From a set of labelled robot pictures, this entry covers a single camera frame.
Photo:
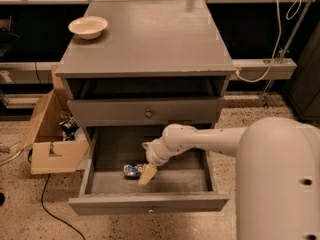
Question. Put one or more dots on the open cardboard box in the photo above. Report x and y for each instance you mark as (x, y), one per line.
(51, 152)

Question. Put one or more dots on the open grey lower drawer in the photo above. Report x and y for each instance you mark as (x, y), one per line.
(184, 184)

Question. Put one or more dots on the grey metal stand pole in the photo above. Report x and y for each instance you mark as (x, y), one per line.
(269, 83)

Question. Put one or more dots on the white ceramic bowl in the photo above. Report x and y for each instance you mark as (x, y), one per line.
(89, 27)

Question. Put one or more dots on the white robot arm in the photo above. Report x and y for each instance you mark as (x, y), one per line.
(277, 173)

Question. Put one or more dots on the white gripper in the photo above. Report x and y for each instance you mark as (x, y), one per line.
(153, 154)

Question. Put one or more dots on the snack bags in box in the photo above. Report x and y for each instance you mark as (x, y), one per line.
(69, 127)

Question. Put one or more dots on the grey wooden drawer cabinet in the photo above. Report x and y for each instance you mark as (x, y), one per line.
(150, 49)

